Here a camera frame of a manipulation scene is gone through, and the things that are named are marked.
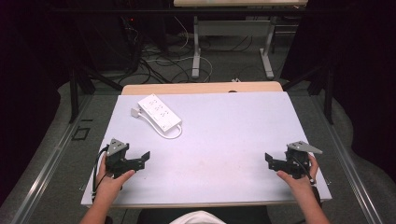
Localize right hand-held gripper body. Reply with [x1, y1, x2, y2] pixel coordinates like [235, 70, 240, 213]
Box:
[284, 140, 324, 180]

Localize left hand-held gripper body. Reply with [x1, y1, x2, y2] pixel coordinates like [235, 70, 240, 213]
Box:
[105, 137, 131, 179]

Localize person's right hand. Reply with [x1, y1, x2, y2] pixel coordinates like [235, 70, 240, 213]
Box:
[276, 153, 320, 200]

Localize person's left hand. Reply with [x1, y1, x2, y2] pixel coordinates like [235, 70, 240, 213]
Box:
[95, 154, 136, 204]

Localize white power strip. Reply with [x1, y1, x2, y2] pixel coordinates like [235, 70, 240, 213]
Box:
[136, 93, 183, 133]

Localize white table mat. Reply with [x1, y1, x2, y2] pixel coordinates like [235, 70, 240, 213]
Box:
[80, 91, 332, 209]

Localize person's dark pants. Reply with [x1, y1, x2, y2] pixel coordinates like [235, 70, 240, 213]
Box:
[135, 204, 273, 224]

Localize black metal stand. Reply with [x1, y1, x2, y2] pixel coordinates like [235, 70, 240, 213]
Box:
[281, 64, 335, 126]
[68, 65, 124, 124]

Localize person's white shirt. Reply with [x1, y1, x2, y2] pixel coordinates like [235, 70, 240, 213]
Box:
[169, 210, 227, 224]

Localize wooden table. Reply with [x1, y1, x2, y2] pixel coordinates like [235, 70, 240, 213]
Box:
[120, 80, 284, 96]

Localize dark curtain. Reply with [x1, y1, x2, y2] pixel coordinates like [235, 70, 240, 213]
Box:
[281, 0, 396, 185]
[0, 0, 76, 206]

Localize white-legged desk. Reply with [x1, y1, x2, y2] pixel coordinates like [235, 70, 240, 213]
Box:
[173, 0, 310, 80]

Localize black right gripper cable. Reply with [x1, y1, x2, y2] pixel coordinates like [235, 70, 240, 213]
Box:
[291, 154, 318, 187]

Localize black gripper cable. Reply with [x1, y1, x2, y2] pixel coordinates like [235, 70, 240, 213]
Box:
[291, 154, 318, 187]
[92, 145, 110, 202]

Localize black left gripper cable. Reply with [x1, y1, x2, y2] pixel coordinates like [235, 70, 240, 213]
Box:
[92, 145, 110, 202]

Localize white power strip cable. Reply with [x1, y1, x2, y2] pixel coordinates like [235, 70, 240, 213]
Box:
[137, 111, 183, 140]

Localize aluminium floor rail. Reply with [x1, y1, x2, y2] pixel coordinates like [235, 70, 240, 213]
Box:
[311, 92, 378, 224]
[11, 93, 95, 224]

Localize black floor cables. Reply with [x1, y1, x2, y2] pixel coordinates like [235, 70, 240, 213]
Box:
[120, 17, 219, 85]

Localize white floor cable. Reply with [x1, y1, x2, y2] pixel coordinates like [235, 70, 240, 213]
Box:
[146, 15, 214, 83]

